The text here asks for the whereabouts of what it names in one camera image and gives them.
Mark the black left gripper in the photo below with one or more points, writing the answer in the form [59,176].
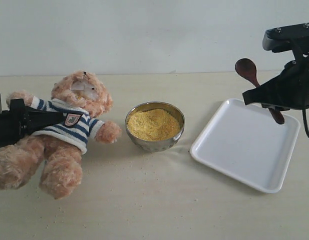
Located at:
[13,125]

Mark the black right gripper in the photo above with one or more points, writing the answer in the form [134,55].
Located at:
[282,93]

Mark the dark red wooden spoon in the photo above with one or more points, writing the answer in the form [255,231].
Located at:
[246,68]

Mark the teddy bear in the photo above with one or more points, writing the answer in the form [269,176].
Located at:
[81,98]

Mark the white plastic tray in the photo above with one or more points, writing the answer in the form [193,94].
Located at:
[244,143]

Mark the yellow millet grain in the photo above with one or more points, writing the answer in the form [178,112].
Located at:
[153,125]

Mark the steel bowl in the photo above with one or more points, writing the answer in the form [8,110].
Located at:
[156,146]

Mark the black wrist camera on right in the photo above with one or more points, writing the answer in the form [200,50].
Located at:
[281,39]

